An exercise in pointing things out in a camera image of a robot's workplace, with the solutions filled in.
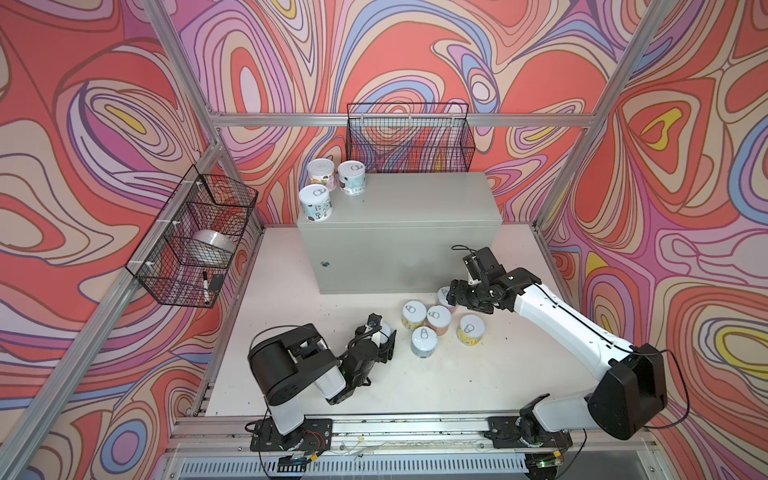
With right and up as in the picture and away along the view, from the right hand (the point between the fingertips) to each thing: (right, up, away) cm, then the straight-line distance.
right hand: (461, 305), depth 83 cm
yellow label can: (-22, -6, -8) cm, 24 cm away
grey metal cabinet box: (-14, +21, +23) cm, 34 cm away
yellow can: (+4, -8, +3) cm, 9 cm away
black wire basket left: (-70, +14, -11) cm, 72 cm away
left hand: (-20, -8, +6) cm, 22 cm away
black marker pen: (-65, +6, -11) cm, 66 cm away
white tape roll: (-63, +16, -12) cm, 66 cm away
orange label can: (-5, -5, +6) cm, 9 cm away
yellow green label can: (-13, -4, +6) cm, 15 cm away
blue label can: (-10, -11, +1) cm, 15 cm away
